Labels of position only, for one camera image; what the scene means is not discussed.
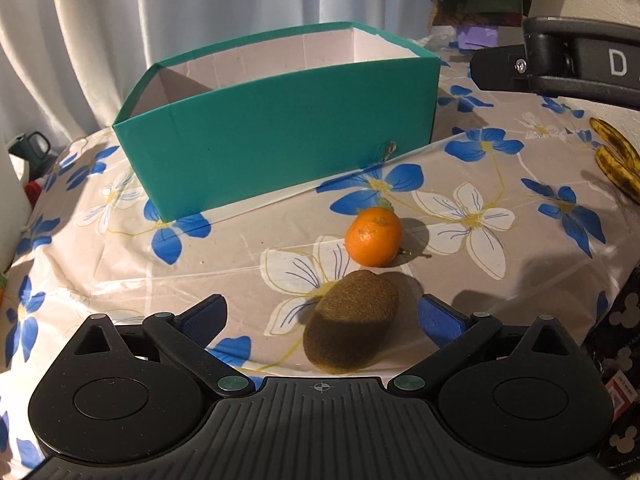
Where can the dark green mug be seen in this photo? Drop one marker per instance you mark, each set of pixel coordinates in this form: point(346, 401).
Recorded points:
point(36, 149)

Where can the brown kiwi fruit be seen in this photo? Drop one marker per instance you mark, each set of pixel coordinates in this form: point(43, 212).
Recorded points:
point(350, 322)

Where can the floral plastic tablecloth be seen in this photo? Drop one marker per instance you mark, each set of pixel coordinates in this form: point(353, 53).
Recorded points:
point(505, 212)

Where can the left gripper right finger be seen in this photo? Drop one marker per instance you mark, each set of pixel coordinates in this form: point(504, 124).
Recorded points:
point(459, 338)

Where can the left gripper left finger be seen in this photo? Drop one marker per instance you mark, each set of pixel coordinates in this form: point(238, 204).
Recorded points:
point(183, 339)

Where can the white curtain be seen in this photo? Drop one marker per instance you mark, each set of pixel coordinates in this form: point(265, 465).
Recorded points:
point(68, 65)

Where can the spotted banana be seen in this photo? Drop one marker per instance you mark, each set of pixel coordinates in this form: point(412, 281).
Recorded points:
point(616, 171)
point(615, 140)

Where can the teal cardboard box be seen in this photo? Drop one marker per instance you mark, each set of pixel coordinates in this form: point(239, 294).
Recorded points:
point(255, 115)

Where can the small orange mandarin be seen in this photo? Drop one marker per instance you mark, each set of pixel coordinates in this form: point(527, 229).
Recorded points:
point(373, 239)

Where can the purple small box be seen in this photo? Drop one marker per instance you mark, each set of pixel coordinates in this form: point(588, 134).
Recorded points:
point(476, 37)

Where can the small red object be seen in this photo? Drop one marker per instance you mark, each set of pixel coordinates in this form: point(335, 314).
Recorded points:
point(33, 189)

